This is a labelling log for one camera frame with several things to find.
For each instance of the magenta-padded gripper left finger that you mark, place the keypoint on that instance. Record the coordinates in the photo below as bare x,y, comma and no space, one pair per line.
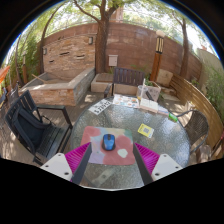
56,165

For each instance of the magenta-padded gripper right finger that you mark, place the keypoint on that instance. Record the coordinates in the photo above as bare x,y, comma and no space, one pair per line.
166,165

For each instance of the blue computer mouse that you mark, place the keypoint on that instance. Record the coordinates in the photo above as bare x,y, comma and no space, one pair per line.
108,142

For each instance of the pink floral mouse pad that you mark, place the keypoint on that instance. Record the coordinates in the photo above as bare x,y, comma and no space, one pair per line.
123,141

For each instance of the yellow square card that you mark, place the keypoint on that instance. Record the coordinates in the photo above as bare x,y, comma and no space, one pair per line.
146,130

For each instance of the black slatted folding chair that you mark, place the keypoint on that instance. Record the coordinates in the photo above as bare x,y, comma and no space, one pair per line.
30,128

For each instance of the brown wicker chair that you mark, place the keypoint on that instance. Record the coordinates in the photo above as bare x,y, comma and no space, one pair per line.
196,126

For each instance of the small pale notebook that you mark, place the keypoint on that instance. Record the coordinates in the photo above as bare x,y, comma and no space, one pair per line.
163,111

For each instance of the long stone raised bed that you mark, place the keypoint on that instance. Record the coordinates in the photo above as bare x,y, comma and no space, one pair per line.
53,95

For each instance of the white number plate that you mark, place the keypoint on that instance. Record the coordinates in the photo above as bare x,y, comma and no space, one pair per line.
100,106

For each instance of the colourful printed sheet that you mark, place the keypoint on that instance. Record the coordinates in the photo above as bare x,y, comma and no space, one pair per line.
126,101

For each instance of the clear plastic cup with straw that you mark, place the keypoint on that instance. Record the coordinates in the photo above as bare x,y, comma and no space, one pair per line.
142,92

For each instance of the beige stone slab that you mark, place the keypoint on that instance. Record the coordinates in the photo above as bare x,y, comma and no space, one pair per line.
164,77

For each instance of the small concrete planter trough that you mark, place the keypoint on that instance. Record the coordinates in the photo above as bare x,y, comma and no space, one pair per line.
98,86

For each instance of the dark wooden slatted bench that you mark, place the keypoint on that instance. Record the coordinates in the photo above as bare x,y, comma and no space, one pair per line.
128,76

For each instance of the leaning thin tree trunk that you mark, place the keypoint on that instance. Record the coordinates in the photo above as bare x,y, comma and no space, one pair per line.
42,53

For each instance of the slim tree trunk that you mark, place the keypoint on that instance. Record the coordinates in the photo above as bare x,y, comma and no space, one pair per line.
185,50

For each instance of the thick forked tree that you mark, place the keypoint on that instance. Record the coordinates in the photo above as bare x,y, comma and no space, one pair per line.
101,46

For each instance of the wooden garden lamp post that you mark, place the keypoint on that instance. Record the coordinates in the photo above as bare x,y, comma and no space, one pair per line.
156,63

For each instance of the black wall lamp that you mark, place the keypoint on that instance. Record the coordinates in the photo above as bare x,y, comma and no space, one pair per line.
90,40
44,51

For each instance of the white wall utility box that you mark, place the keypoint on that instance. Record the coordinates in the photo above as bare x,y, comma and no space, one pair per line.
113,60

